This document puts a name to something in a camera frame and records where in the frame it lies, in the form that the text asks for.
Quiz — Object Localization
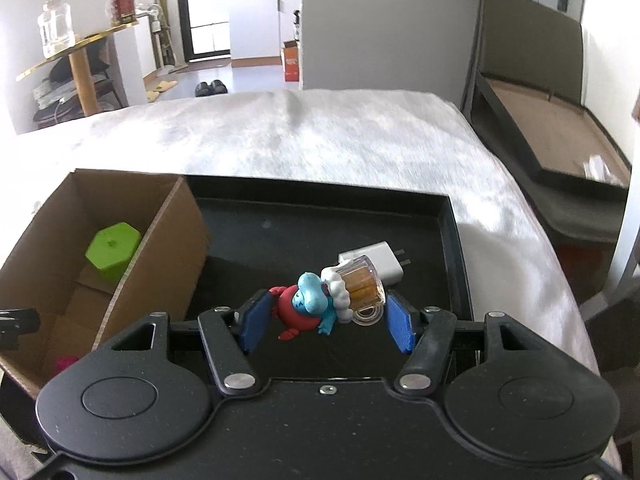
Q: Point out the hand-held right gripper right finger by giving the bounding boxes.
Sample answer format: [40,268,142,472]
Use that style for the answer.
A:
[385,290,548,395]

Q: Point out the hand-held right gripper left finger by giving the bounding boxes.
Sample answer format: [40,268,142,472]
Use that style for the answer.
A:
[93,290,273,396]

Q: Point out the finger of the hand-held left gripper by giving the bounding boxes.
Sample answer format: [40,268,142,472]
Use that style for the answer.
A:
[0,308,41,351]

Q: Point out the blue figurine with beer mug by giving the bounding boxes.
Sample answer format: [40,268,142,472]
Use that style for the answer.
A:
[269,255,387,338]

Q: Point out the black tray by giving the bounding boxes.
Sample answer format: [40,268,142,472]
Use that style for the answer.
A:
[0,174,475,446]

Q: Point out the brown cardboard box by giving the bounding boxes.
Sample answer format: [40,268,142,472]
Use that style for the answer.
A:
[0,168,211,401]

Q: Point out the green hexagonal block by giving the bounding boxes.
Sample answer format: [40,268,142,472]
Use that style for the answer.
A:
[85,221,142,283]

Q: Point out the white charger plug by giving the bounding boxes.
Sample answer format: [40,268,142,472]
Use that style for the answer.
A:
[338,241,412,286]

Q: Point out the white fluffy blanket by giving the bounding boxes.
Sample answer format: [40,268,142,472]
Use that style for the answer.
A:
[0,89,601,376]

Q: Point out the yellow slippers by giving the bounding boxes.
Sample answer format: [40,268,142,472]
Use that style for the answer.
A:
[146,79,178,103]

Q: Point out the round gold-edged table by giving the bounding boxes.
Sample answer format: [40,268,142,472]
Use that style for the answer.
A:
[15,30,141,117]

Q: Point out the orange cardboard box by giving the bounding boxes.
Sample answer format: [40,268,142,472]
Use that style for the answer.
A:
[280,40,303,83]

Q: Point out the clear glass jug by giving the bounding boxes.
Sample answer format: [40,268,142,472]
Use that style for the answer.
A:
[37,0,76,58]

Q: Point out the white kitchen cabinet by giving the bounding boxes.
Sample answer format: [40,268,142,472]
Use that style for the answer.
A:
[225,0,303,59]

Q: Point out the dark framed glass door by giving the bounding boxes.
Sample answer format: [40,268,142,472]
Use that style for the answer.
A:
[175,0,233,63]

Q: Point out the red box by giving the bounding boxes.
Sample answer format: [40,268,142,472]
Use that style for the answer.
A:
[111,0,138,25]

